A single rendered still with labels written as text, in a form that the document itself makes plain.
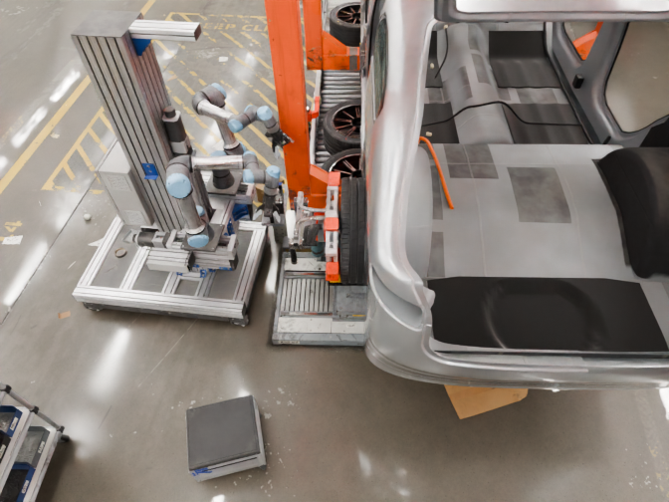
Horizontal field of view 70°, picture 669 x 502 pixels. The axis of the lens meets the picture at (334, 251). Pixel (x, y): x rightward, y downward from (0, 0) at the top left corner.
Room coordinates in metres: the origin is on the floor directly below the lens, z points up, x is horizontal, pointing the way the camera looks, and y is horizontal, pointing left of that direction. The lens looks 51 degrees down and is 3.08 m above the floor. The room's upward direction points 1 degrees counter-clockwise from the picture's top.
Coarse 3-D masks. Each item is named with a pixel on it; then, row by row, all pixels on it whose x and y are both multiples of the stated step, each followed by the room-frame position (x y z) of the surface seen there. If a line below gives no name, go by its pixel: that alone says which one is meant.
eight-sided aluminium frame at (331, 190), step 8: (328, 192) 2.03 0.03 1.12; (336, 192) 2.03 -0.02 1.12; (328, 200) 1.96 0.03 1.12; (336, 200) 1.96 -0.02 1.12; (328, 208) 1.90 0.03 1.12; (336, 208) 1.92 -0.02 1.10; (328, 216) 1.85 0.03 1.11; (336, 216) 1.85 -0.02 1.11; (328, 232) 1.78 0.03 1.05; (328, 240) 1.75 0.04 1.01; (336, 240) 2.07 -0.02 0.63; (328, 248) 1.72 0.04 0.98; (336, 248) 1.73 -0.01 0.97; (328, 256) 1.70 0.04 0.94; (336, 256) 1.94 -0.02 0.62
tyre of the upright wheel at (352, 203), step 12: (348, 180) 2.09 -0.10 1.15; (360, 180) 2.09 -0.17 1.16; (348, 192) 1.96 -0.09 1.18; (360, 192) 1.96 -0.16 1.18; (348, 204) 1.88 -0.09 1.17; (360, 204) 1.88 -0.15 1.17; (348, 216) 1.81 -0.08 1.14; (360, 216) 1.81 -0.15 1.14; (348, 228) 1.76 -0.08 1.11; (360, 228) 1.75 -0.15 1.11; (348, 240) 1.71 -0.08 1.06; (360, 240) 1.71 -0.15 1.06; (348, 252) 1.67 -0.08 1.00; (360, 252) 1.67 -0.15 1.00; (348, 264) 1.64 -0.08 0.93; (360, 264) 1.64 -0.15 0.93; (348, 276) 1.64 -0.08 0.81; (360, 276) 1.63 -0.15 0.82
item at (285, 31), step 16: (272, 0) 2.46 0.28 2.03; (288, 0) 2.46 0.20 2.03; (272, 16) 2.46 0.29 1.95; (288, 16) 2.46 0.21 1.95; (272, 32) 2.46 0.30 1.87; (288, 32) 2.46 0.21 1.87; (272, 48) 2.46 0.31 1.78; (288, 48) 2.46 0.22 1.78; (272, 64) 2.47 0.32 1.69; (288, 64) 2.46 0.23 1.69; (288, 80) 2.46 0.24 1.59; (304, 80) 2.56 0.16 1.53; (288, 96) 2.46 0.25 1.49; (304, 96) 2.50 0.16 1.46; (288, 112) 2.46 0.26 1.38; (304, 112) 2.46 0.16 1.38; (288, 128) 2.46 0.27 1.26; (304, 128) 2.45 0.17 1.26; (288, 144) 2.46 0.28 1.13; (304, 144) 2.46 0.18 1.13; (288, 160) 2.46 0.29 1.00; (304, 160) 2.46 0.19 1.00; (288, 176) 2.46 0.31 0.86; (304, 176) 2.46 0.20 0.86; (304, 192) 2.45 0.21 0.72
